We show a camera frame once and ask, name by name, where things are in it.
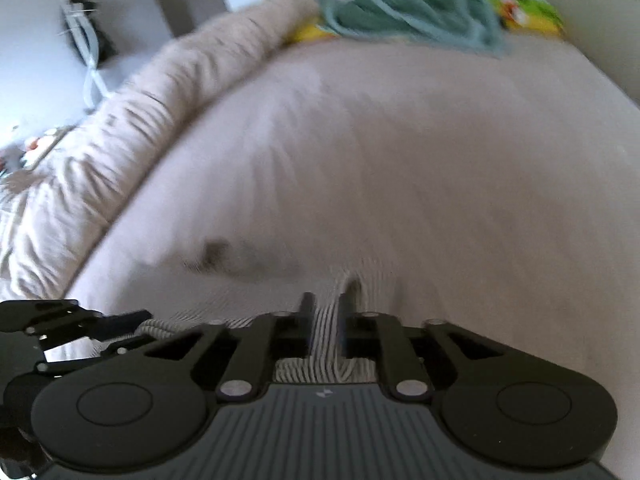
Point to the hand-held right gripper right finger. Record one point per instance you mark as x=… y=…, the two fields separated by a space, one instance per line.
x=347 y=325

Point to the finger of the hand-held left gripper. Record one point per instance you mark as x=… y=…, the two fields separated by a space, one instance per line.
x=80 y=361
x=122 y=324

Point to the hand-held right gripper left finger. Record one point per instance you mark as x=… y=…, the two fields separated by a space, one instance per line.
x=307 y=325

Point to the grey striped garment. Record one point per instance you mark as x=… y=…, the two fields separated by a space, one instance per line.
x=327 y=340

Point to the beige rolled duvet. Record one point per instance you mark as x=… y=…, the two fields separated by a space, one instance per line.
x=150 y=125

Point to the green blanket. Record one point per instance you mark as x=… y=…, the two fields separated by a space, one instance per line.
x=400 y=10

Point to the yellow printed pillow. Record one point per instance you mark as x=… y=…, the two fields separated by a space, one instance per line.
x=532 y=12

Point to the beige padded headboard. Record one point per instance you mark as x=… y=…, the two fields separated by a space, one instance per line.
x=600 y=20

